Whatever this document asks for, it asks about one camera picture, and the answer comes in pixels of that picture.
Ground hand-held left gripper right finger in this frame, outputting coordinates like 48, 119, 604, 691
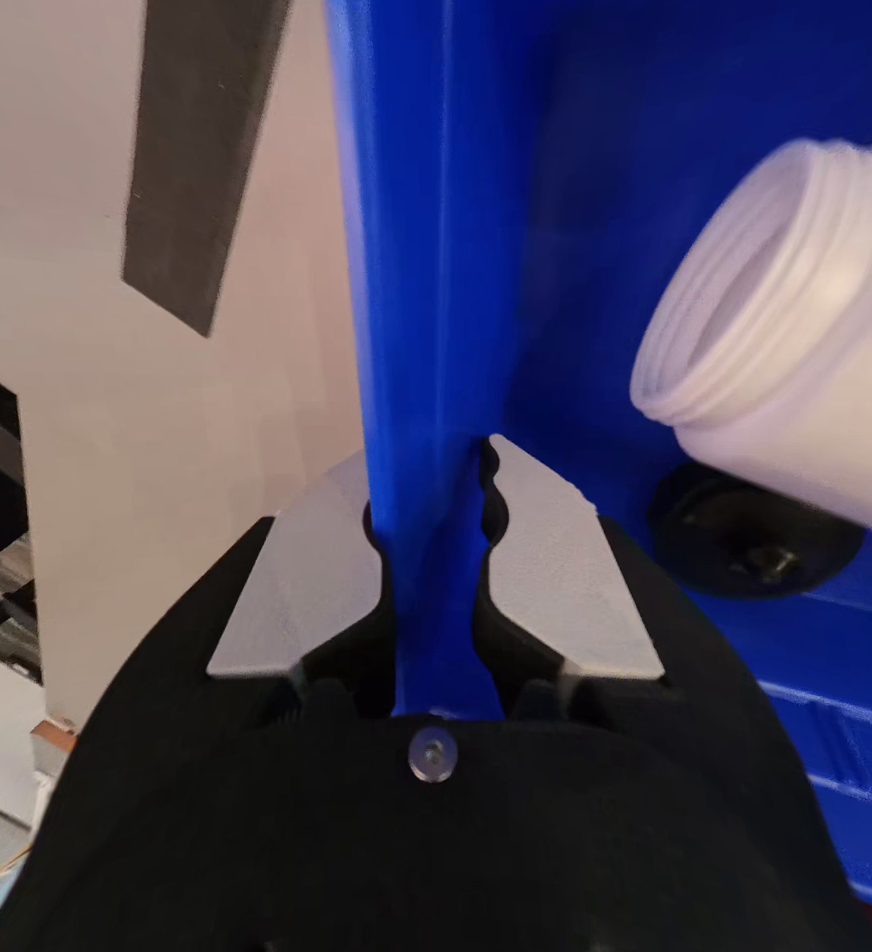
471, 433, 668, 721

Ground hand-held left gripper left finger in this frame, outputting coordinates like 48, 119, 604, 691
206, 451, 395, 718

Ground black bottle lid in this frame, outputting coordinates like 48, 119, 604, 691
648, 459, 866, 602

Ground white bottle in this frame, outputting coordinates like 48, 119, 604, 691
628, 131, 872, 544

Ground blue plastic bin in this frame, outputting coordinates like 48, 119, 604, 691
322, 0, 872, 916

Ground black tape rectangle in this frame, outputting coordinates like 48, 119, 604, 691
121, 0, 294, 340

